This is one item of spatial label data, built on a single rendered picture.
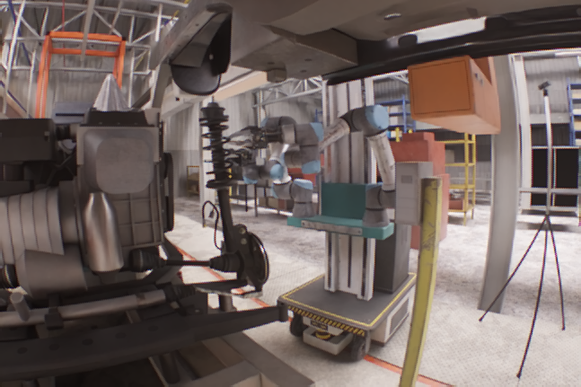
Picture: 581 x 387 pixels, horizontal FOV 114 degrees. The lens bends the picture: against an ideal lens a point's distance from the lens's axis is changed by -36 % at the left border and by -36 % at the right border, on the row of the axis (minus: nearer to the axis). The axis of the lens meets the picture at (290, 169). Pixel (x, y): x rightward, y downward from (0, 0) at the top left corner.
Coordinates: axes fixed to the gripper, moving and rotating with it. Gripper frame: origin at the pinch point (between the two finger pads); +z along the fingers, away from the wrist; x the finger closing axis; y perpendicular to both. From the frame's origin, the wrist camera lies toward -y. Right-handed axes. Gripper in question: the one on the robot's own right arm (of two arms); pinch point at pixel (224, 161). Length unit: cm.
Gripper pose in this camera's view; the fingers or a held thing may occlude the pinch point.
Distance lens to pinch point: 122.4
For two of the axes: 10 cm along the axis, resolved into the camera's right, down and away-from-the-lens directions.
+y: 9.9, 0.8, -1.3
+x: -0.5, 9.8, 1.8
